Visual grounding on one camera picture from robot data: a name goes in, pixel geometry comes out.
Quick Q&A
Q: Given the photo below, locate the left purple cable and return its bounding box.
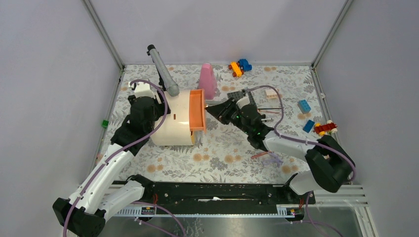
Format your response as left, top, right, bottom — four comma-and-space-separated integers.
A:
62, 79, 187, 237

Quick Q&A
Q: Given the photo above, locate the black makeup brush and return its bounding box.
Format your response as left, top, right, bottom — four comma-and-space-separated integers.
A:
257, 107, 282, 110

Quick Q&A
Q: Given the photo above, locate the grey lego baseplate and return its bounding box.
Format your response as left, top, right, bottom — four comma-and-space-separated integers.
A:
227, 89, 256, 106

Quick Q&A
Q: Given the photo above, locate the pink cone bottle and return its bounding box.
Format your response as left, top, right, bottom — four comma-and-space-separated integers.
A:
198, 63, 217, 100

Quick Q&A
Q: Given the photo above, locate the red yellow toy car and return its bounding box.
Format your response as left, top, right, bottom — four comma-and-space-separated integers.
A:
314, 120, 337, 136

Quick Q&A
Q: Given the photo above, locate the orange and blue toy car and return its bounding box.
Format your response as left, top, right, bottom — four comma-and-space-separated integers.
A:
228, 59, 252, 78

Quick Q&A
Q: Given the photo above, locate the pink handle brush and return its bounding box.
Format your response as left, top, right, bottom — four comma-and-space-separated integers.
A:
251, 152, 270, 159

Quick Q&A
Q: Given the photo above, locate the purple cable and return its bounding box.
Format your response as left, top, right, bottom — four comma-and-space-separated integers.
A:
244, 85, 357, 237
62, 79, 187, 237

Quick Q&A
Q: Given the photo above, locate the beige lego brick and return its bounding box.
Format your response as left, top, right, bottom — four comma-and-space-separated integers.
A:
264, 88, 279, 99

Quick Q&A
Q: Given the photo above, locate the green small block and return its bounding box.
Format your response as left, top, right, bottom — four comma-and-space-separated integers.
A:
101, 120, 109, 128

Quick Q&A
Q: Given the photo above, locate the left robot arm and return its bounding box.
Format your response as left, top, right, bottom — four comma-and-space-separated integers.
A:
53, 79, 169, 237

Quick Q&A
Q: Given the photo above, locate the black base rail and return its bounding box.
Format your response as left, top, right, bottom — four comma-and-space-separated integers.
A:
124, 174, 313, 215

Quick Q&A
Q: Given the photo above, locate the light blue lego brick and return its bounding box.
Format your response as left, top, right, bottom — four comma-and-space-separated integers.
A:
297, 99, 311, 114

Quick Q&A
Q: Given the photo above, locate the pink spoolie mascara wand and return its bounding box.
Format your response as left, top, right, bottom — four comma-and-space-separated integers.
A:
260, 110, 280, 114

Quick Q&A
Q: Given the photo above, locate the grey microphone on stand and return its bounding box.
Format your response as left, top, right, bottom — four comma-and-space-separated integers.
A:
147, 44, 180, 97

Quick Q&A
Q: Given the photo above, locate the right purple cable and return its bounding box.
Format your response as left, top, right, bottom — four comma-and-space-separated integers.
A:
244, 85, 357, 237

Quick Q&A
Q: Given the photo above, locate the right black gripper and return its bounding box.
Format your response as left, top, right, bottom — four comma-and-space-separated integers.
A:
206, 97, 251, 135

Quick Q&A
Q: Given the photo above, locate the cream round drawer organizer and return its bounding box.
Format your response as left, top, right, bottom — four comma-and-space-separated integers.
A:
151, 89, 207, 146

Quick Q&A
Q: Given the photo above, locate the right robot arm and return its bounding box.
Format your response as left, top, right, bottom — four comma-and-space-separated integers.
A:
206, 98, 355, 203

